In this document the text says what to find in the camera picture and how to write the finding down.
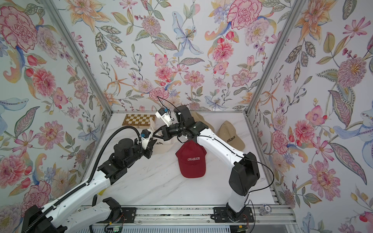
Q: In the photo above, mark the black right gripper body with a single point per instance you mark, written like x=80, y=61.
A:
x=164, y=133

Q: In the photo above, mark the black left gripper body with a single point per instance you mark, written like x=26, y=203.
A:
x=139, y=152

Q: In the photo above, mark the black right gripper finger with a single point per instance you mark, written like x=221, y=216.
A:
x=154, y=135
x=159, y=131

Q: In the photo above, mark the cream Colorado cap front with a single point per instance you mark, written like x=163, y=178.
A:
x=161, y=146

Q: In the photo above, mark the tan cap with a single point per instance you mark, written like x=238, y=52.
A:
x=205, y=121
x=227, y=132

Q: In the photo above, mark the red Colorado cap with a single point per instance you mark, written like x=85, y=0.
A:
x=192, y=160

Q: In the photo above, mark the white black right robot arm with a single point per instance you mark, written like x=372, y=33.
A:
x=244, y=167

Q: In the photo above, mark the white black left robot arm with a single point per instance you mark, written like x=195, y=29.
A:
x=61, y=215

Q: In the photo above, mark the wooden chessboard box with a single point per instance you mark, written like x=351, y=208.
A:
x=141, y=121

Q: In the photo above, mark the yellow block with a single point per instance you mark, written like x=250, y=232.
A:
x=101, y=192

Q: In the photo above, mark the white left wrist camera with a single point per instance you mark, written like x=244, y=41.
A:
x=145, y=137

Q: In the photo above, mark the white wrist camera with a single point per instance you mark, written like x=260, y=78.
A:
x=145, y=137
x=165, y=115

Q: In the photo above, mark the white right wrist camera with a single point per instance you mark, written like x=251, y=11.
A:
x=165, y=115

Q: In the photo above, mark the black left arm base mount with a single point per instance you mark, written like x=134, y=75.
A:
x=117, y=213

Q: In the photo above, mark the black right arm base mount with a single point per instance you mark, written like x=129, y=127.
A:
x=233, y=215

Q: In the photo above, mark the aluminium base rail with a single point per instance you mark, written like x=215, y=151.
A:
x=204, y=215

